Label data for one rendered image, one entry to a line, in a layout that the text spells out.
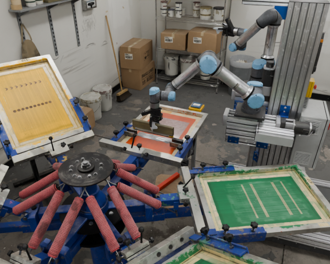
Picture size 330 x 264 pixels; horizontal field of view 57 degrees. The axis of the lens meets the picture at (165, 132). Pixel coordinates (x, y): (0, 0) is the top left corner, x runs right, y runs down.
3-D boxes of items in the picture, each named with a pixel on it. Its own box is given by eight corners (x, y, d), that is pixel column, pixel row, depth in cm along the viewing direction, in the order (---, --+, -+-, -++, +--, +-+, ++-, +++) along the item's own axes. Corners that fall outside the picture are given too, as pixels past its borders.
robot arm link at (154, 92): (159, 90, 222) (147, 90, 224) (159, 104, 228) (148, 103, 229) (161, 86, 229) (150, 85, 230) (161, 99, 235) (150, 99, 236)
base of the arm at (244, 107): (261, 107, 241) (263, 95, 236) (260, 116, 229) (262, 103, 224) (241, 104, 245) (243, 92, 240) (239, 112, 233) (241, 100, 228)
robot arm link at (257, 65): (247, 75, 272) (250, 60, 265) (255, 71, 280) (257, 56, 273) (260, 78, 265) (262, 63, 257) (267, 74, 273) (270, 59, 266)
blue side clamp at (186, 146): (186, 143, 255) (187, 136, 251) (192, 144, 253) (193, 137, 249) (173, 163, 231) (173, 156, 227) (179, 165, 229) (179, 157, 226)
